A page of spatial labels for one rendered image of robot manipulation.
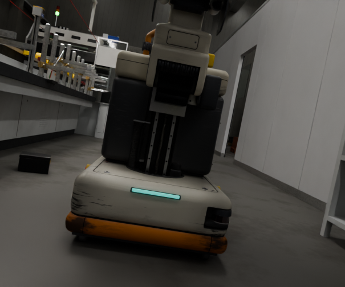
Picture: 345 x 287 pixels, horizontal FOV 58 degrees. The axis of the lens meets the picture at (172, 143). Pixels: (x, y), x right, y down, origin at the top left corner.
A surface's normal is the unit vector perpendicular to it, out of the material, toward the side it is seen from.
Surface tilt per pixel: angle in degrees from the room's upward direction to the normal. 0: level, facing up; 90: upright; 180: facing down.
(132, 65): 90
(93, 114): 90
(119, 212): 90
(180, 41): 98
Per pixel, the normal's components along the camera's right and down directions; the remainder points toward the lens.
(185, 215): 0.07, 0.08
